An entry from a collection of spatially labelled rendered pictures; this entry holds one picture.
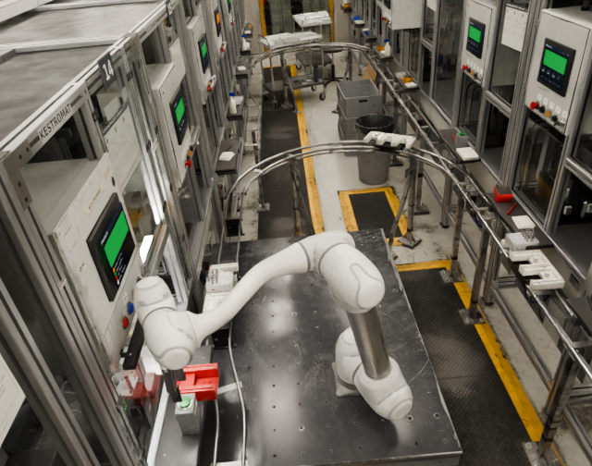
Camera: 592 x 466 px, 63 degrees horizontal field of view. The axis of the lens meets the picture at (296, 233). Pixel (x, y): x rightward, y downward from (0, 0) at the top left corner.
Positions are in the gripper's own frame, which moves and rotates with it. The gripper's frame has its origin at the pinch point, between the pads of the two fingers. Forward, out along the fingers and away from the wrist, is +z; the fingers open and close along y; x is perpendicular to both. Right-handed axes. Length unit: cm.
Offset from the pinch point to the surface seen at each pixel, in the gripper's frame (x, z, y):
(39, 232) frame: -12, -71, 21
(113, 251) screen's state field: -7, -51, -2
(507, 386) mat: 156, 108, -73
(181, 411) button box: -0.7, 10.6, 1.9
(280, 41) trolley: 57, -3, -579
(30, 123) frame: -14, -89, 4
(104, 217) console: -8, -60, -6
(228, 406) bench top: 9, 44, -26
